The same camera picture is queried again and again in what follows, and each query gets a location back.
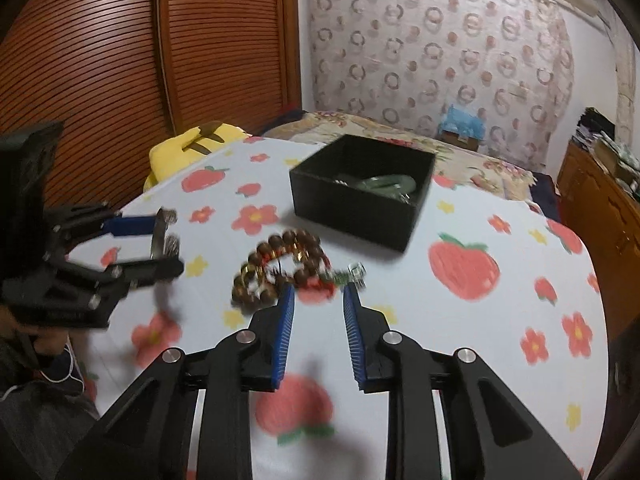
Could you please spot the floral blanket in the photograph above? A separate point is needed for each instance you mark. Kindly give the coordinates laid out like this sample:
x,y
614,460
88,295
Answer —
x,y
325,125

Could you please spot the small cardboard box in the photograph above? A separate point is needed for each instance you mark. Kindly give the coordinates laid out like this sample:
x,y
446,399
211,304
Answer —
x,y
457,141

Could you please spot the person's left hand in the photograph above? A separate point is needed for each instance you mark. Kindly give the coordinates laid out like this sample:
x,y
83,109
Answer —
x,y
47,342

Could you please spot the brown slatted wooden wardrobe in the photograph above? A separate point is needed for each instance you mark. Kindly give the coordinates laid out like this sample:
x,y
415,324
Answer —
x,y
100,60

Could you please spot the wooden cabinet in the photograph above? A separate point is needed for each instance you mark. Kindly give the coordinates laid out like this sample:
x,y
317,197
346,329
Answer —
x,y
590,200

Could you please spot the green jade bangle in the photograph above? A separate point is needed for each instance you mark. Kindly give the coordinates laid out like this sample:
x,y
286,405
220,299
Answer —
x,y
380,182

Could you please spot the pile of dark clothes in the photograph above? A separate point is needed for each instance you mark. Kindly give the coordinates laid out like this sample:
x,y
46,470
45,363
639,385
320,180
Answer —
x,y
592,125

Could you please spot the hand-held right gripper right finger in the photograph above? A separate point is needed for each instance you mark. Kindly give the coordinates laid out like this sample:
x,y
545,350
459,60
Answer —
x,y
354,340

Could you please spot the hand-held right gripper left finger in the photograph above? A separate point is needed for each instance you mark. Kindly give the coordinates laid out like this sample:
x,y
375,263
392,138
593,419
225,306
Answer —
x,y
286,330

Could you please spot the grey clothing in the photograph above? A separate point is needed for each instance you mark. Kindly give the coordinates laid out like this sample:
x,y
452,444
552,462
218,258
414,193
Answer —
x,y
30,435

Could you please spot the green floral cloth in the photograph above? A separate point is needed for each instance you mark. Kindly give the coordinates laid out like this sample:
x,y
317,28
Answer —
x,y
620,155

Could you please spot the black box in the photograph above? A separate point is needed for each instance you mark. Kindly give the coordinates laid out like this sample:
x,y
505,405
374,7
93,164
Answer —
x,y
350,215

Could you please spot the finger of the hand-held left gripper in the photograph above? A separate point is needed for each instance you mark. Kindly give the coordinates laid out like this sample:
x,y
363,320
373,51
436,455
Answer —
x,y
132,226
150,272

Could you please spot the beige side curtain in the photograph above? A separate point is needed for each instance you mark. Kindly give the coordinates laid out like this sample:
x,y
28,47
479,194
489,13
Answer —
x,y
624,85

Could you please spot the yellow plush pillow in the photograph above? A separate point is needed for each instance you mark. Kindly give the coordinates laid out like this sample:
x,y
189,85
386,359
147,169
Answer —
x,y
170,160

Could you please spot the circle patterned curtain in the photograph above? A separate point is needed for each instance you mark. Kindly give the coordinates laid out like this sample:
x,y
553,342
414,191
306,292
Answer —
x,y
425,60

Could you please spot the blue plastic bag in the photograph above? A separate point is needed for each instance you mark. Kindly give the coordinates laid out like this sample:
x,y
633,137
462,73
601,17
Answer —
x,y
462,122

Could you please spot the strawberry print white blanket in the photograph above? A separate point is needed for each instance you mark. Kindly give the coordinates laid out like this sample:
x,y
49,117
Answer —
x,y
450,360

